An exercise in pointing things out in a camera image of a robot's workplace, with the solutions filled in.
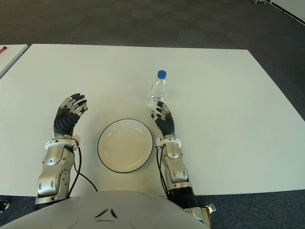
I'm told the robot right hand black silver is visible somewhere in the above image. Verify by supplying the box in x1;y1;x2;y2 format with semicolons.
149;101;176;138

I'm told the robot left hand black silver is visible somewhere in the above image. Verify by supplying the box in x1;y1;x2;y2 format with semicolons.
53;93;89;138

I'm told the clear water bottle blue cap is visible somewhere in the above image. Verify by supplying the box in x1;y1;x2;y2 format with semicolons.
149;70;168;102

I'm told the white plate black rim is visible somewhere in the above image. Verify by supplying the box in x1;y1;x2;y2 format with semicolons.
97;118;154;174

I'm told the white side table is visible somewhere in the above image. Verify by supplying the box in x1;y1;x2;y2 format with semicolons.
0;44;29;79

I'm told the grey robot torso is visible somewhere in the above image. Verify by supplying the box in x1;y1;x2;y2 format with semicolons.
0;189;210;229

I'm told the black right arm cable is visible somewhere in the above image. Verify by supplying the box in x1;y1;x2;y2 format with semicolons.
156;143;170;198

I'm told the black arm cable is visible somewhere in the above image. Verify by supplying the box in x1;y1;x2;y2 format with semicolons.
68;142;99;198
156;143;170;198

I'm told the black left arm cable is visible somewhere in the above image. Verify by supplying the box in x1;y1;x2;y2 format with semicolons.
68;142;99;198

